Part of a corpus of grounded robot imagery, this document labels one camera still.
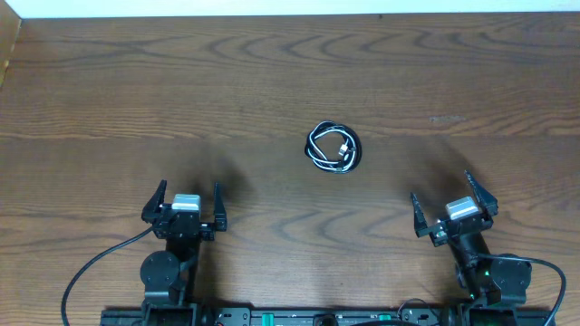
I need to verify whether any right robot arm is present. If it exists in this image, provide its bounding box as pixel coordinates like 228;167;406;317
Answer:
410;171;532;325

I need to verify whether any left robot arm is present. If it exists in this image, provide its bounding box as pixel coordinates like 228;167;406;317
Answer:
140;180;227;326

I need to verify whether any white usb cable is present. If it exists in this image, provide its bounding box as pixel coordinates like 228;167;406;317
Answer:
306;124;359;173

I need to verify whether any black usb cable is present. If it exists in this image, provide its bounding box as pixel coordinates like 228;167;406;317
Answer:
304;120;363;175

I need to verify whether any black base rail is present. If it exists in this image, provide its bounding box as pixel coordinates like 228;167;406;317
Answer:
99;305;549;326

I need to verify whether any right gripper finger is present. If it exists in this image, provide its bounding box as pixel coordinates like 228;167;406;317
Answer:
410;192;428;237
464;170;498;216

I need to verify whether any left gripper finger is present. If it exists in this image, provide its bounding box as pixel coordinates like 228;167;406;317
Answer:
141;179;167;223
214;183;227;232

